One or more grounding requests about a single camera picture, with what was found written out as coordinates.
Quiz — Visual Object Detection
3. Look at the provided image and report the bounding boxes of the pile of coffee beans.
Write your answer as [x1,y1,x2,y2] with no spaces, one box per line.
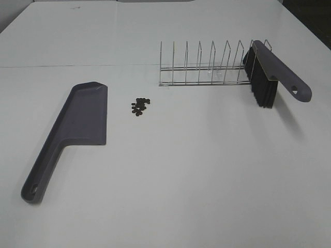
[131,98,151,116]

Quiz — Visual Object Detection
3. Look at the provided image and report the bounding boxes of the grey plastic dustpan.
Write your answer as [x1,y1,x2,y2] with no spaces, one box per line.
[21,82,108,204]

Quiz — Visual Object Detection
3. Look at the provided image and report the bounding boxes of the grey hand brush black bristles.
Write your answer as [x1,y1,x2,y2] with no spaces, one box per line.
[243,40,312,109]

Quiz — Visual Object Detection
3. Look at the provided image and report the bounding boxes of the chrome wire dish rack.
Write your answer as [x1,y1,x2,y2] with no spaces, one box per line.
[158,39,256,87]

